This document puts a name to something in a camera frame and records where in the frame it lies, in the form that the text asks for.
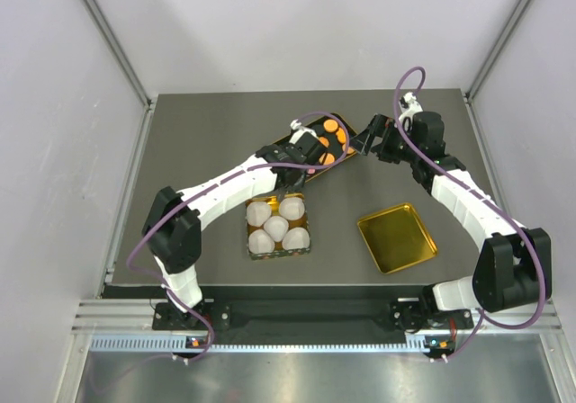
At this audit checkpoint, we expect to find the white paper cup bottom-right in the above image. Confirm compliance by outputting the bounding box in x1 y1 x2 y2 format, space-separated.
282 227 311 250

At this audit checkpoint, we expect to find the orange round cookie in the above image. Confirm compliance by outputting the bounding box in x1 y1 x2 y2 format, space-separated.
319 152 335 166
323 119 339 133

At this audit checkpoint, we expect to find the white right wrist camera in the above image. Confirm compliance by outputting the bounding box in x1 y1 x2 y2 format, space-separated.
399 92 423 130

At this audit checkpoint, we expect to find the white paper cup top-left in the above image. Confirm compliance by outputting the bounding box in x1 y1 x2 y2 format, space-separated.
246 201 272 228

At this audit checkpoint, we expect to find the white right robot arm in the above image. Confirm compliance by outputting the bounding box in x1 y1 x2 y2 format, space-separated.
351 112 552 327

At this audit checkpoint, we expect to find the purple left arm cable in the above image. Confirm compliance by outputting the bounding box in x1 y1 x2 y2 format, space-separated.
125 111 346 363

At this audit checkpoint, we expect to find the orange bear cookie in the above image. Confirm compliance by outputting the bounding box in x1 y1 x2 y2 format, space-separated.
336 128 347 144

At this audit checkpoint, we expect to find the gold tin lid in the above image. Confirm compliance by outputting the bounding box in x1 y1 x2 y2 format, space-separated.
356 202 438 274

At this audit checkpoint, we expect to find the aluminium slotted cable rail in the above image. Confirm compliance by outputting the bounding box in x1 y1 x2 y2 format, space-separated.
89 335 451 354

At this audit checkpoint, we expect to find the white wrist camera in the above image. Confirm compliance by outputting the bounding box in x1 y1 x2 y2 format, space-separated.
289 119 318 144
399 92 423 130

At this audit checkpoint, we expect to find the white paper cup top-right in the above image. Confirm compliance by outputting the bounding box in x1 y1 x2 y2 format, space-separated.
278 196 305 220

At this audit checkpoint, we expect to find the black gold-rimmed cookie tray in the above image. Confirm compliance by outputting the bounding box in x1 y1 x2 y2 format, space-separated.
273 112 357 183

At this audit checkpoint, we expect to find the orange round cookie centre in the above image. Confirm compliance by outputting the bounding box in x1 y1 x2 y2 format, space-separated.
319 152 335 166

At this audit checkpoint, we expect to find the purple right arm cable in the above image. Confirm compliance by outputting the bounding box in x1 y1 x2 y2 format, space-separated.
392 66 550 363

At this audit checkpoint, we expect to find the square green cookie tin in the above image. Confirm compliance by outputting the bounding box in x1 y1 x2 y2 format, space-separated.
245 193 311 261

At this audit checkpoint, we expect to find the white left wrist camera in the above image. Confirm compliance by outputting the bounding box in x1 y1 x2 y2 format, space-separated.
289 119 318 144

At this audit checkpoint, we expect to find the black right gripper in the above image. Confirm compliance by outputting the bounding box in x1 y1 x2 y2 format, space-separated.
346 114 421 165

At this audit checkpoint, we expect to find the orange round cookie top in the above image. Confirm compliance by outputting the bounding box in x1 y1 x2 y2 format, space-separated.
323 119 339 133

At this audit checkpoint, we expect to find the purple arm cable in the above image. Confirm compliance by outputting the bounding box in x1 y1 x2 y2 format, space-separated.
125 111 346 363
392 66 550 363

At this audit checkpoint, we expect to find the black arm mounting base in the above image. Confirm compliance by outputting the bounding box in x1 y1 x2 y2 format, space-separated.
152 285 473 345

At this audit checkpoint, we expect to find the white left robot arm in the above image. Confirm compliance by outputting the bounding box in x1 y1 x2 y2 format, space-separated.
142 132 327 328

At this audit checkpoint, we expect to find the white paper cup bottom-left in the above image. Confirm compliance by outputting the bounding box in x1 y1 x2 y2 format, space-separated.
247 229 275 255

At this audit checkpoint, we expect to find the white paper cup centre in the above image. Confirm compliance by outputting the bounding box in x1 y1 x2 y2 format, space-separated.
263 215 289 242

